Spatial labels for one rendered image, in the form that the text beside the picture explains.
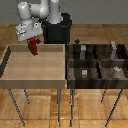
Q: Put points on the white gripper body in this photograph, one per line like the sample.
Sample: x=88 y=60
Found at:
x=28 y=30

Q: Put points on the grey box shape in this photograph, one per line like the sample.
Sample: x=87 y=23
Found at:
x=82 y=52

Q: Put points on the dark wooden compartment bin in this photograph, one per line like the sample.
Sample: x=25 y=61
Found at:
x=96 y=83

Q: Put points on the light wooden bin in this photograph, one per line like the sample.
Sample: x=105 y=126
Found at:
x=33 y=68

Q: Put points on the small dark diamond marker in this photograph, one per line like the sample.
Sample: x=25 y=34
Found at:
x=77 y=41

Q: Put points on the thin metal bin leg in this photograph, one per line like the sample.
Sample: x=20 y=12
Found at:
x=72 y=106
x=26 y=96
x=16 y=106
x=59 y=105
x=113 y=106
x=104 y=95

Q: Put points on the small grey cube shape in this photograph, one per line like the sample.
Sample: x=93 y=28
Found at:
x=84 y=72

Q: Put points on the tall grey carton shape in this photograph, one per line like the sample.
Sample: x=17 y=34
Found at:
x=114 y=49

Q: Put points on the small grey can shape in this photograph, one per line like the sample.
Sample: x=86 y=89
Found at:
x=117 y=69

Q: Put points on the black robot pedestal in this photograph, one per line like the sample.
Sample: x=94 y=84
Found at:
x=56 y=33

